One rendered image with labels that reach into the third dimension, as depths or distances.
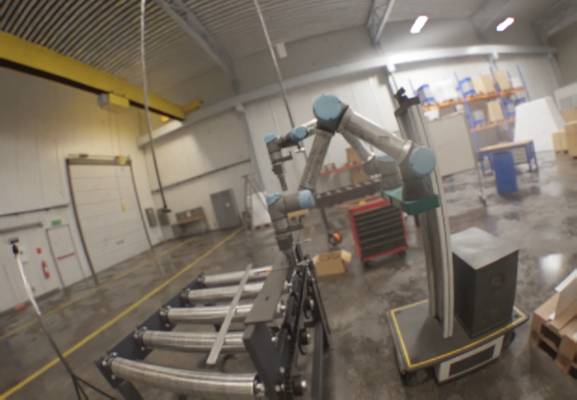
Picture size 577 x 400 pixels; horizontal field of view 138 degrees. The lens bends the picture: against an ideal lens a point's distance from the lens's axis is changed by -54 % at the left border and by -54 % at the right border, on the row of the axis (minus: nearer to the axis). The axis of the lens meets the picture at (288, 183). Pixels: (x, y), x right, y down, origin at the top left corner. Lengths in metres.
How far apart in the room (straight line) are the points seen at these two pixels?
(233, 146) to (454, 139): 9.68
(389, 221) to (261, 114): 9.49
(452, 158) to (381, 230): 2.81
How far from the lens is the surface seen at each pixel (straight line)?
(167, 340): 1.42
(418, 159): 0.93
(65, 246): 10.37
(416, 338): 1.77
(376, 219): 3.32
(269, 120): 11.67
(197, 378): 1.04
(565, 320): 1.95
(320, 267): 3.68
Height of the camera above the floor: 1.54
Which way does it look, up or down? 1 degrees down
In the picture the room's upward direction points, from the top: 15 degrees counter-clockwise
